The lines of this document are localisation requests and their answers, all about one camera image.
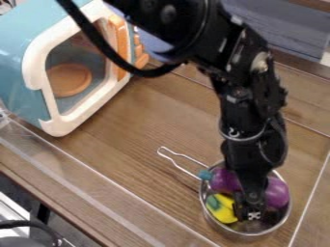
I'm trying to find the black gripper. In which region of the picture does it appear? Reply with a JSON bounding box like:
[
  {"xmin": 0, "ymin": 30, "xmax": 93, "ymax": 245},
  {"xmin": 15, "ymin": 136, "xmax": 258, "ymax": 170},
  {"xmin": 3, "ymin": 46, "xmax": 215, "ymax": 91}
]
[{"xmin": 218, "ymin": 119, "xmax": 289, "ymax": 222}]

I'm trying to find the silver pot with wire handle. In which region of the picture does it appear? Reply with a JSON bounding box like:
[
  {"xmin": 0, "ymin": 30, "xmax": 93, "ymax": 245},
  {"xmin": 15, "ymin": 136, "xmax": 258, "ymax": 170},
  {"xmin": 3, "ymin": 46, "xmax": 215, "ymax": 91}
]
[{"xmin": 158, "ymin": 147, "xmax": 293, "ymax": 241}]

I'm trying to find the purple toy eggplant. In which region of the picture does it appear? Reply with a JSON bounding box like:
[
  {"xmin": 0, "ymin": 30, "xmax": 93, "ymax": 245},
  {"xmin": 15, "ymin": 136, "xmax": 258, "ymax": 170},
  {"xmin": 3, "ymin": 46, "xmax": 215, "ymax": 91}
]
[{"xmin": 199, "ymin": 167, "xmax": 290, "ymax": 208}]

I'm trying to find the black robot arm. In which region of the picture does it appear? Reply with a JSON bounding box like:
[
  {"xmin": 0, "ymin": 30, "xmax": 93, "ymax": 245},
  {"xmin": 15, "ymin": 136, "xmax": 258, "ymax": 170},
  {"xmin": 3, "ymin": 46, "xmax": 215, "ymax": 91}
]
[{"xmin": 105, "ymin": 0, "xmax": 288, "ymax": 220}]

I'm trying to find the yellow toy corn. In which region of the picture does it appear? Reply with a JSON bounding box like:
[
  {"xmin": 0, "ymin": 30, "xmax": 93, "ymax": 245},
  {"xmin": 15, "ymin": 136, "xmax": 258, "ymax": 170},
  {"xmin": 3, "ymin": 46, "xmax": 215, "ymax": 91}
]
[{"xmin": 206, "ymin": 194, "xmax": 238, "ymax": 224}]

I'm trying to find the orange microwave turntable plate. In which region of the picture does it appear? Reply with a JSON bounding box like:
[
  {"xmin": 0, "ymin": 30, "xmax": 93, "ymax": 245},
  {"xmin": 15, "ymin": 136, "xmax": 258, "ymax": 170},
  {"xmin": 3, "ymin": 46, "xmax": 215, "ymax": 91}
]
[{"xmin": 47, "ymin": 63, "xmax": 93, "ymax": 97}]

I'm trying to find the blue toy microwave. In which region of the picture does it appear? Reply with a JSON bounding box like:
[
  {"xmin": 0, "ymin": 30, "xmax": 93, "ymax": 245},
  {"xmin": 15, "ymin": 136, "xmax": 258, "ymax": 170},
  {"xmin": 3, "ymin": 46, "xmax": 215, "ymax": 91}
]
[{"xmin": 0, "ymin": 0, "xmax": 151, "ymax": 138}]

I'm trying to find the black cable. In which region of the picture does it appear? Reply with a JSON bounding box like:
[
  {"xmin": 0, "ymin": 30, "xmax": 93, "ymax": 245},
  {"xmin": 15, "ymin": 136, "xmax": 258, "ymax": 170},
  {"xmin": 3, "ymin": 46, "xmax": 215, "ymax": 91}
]
[{"xmin": 0, "ymin": 0, "xmax": 182, "ymax": 247}]

